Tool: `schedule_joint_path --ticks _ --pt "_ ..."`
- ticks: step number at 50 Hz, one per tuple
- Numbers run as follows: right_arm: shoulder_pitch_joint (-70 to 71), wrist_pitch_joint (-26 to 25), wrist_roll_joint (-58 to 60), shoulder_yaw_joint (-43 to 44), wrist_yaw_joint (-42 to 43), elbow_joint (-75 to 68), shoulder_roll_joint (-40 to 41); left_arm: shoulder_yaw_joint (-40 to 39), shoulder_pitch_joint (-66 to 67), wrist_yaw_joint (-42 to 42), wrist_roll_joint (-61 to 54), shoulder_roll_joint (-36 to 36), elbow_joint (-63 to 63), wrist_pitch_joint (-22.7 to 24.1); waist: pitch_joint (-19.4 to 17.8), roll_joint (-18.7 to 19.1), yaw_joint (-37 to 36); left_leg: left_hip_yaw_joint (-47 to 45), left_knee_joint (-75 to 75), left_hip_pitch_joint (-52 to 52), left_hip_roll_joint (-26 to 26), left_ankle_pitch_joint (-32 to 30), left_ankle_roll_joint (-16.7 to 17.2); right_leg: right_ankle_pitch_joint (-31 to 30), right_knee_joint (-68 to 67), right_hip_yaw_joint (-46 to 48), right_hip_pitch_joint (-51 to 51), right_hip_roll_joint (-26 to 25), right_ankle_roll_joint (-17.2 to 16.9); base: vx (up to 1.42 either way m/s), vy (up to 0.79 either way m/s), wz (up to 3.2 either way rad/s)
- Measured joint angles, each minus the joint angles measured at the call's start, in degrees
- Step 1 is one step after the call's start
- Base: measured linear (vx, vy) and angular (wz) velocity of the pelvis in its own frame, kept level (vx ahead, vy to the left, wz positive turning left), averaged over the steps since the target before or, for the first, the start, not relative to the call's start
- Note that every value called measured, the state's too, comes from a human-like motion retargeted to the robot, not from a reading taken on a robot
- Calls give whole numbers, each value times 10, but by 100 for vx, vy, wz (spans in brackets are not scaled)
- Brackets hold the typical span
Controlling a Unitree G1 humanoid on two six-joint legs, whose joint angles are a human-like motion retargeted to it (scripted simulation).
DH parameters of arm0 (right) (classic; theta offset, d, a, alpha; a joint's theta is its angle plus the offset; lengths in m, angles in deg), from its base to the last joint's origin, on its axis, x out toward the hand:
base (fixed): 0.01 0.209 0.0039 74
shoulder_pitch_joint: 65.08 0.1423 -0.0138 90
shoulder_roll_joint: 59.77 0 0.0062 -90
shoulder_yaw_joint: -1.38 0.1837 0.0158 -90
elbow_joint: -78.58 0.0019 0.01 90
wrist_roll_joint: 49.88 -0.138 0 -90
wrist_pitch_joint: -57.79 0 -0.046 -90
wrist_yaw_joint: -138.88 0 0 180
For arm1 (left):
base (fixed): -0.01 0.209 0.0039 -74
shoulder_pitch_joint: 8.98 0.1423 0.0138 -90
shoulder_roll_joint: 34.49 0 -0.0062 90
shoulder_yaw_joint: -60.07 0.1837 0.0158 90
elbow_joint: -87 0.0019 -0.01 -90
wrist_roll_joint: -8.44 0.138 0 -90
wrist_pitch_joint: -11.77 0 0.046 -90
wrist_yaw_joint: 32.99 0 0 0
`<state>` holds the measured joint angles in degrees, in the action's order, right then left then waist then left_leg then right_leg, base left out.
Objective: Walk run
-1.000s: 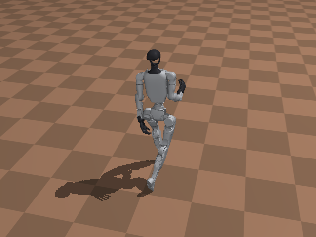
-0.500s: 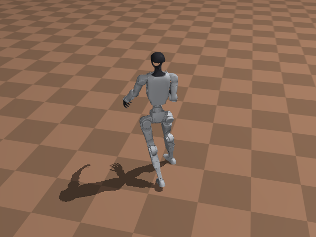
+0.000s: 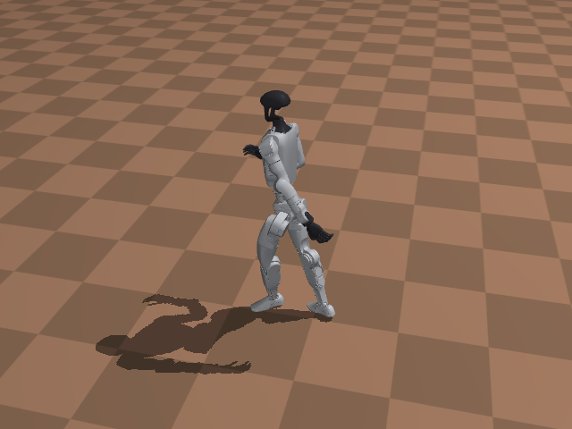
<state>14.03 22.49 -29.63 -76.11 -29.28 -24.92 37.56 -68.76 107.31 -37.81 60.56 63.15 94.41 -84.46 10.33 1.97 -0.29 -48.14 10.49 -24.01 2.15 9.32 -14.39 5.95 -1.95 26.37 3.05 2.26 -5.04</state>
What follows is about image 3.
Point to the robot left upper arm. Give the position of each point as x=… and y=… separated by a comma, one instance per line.
x=268, y=149

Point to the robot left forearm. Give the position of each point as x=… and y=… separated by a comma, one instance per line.
x=290, y=196

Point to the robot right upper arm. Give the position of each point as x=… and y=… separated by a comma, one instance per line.
x=301, y=158

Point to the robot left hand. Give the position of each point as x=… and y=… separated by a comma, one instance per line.
x=315, y=232

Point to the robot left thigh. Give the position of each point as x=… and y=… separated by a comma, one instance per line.
x=274, y=227

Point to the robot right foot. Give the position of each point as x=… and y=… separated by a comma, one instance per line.
x=328, y=310

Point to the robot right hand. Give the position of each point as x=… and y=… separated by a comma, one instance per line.
x=253, y=150

